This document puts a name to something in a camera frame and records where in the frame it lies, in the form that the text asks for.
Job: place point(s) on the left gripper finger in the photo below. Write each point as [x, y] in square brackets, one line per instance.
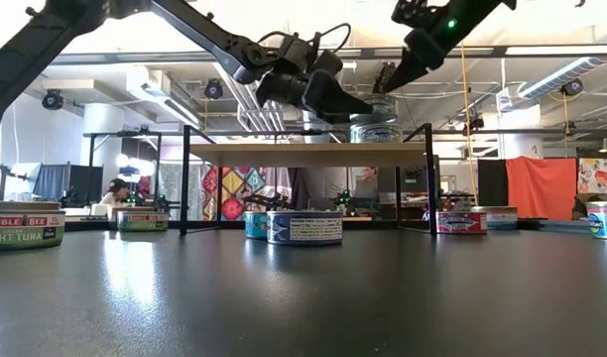
[328, 99]

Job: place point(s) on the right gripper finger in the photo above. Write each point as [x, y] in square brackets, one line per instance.
[407, 67]
[385, 77]

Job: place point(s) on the green albacore can silver lid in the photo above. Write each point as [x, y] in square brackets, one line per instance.
[377, 134]

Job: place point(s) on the blue albacore tuna can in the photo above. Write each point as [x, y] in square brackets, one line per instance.
[303, 228]

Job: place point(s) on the teal yellow label tuna can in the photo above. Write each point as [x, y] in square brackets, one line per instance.
[256, 225]

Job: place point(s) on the red label tuna can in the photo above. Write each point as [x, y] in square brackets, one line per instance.
[459, 223]

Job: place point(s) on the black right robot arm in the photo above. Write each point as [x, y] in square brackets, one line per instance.
[497, 4]

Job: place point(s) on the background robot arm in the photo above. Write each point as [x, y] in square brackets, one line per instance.
[271, 201]
[345, 198]

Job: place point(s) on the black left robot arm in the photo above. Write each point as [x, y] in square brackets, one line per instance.
[26, 54]

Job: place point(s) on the black ceiling spotlight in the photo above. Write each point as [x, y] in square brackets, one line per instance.
[52, 99]
[213, 90]
[572, 87]

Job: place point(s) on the colourful patchwork quilt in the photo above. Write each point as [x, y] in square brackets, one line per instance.
[232, 186]

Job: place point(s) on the white ceiling light strip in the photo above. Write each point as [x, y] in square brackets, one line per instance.
[561, 77]

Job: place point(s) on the white column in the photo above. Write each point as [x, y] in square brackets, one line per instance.
[519, 144]

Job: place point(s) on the black panel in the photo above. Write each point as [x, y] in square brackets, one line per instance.
[492, 181]

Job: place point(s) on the orange fabric panel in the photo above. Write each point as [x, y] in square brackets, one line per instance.
[541, 186]

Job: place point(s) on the Bumble Bee light tuna can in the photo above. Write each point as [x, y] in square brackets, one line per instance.
[142, 223]
[26, 233]

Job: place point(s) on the colourful floral poster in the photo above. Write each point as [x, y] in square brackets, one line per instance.
[598, 176]

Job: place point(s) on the black screen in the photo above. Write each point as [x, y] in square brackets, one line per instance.
[85, 183]

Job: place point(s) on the grey blue partition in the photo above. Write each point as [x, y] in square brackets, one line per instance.
[50, 181]

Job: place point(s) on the silver air duct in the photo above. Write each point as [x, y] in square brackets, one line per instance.
[319, 128]

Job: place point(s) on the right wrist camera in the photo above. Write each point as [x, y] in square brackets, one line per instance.
[412, 12]

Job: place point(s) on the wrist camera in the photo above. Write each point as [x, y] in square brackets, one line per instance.
[412, 12]
[298, 52]

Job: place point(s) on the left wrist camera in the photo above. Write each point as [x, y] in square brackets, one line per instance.
[298, 52]

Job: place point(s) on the wooden shelf black frame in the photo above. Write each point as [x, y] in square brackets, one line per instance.
[308, 154]

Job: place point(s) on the grey overhead frame bar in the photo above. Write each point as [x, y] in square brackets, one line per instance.
[135, 57]

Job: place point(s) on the black aluminium table frame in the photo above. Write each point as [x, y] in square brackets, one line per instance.
[209, 225]

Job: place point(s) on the background black frame rig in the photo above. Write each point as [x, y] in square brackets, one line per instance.
[120, 134]

